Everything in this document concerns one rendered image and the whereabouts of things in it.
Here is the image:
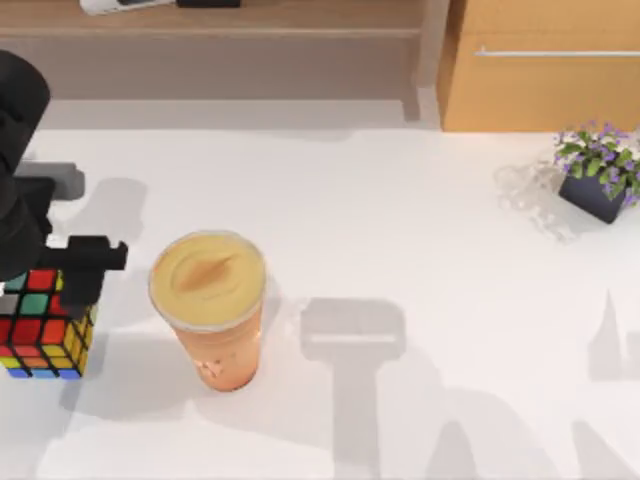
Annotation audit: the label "white object on shelf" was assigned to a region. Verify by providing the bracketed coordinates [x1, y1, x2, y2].
[79, 0, 177, 17]

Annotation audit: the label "orange drink cup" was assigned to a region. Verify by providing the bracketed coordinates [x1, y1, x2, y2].
[147, 229, 267, 394]

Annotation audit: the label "wooden cupboard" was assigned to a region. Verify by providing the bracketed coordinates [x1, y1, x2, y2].
[436, 0, 640, 133]

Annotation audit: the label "multicoloured puzzle cube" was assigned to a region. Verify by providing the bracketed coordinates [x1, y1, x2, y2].
[0, 267, 99, 381]

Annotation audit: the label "purple flower plant pot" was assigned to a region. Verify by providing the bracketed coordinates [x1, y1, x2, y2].
[551, 119, 640, 225]

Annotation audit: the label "long metal handle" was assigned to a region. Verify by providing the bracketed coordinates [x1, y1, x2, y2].
[474, 46, 640, 58]

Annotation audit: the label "wooden open shelves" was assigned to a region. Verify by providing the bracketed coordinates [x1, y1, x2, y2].
[0, 0, 437, 102]

